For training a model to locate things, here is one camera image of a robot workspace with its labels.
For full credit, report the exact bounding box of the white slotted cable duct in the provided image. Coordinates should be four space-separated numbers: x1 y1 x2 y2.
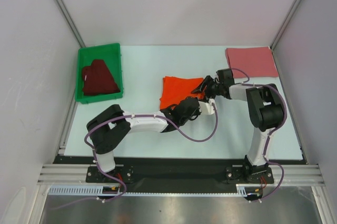
48 184 264 197

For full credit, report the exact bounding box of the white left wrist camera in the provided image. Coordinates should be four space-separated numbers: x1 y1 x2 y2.
199 99 216 115

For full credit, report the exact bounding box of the dark red t-shirt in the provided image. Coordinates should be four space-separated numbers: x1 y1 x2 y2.
82 59 120 96

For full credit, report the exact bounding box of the aluminium frame rail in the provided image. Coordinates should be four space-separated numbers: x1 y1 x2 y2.
37 164 325 186

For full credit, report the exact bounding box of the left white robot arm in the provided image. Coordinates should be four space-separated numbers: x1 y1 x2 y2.
86 97 201 182

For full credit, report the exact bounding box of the green plastic bin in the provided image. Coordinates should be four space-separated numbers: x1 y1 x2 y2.
75 43 124 104

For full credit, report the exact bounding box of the folded pink t-shirt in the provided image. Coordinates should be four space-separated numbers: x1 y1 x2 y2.
225 47 279 79

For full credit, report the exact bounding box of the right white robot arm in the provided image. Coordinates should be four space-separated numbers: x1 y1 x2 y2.
192 68 287 183

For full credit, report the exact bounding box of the orange t-shirt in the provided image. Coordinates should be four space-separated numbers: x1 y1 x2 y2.
160 76 204 110

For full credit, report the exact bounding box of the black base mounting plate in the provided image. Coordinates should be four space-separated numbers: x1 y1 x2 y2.
54 156 274 193

